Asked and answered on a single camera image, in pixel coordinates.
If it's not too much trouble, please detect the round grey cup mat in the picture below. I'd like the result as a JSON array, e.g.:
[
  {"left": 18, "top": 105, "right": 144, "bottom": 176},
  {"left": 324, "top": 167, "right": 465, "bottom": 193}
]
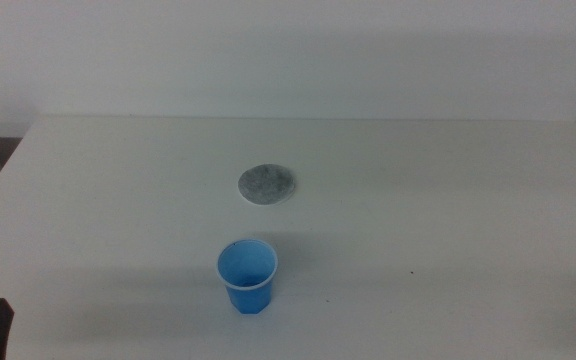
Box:
[{"left": 237, "top": 163, "right": 297, "bottom": 206}]

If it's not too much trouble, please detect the blue plastic cup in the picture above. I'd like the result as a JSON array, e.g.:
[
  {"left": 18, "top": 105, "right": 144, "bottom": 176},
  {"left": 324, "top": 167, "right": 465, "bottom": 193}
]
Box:
[{"left": 216, "top": 238, "right": 279, "bottom": 316}]

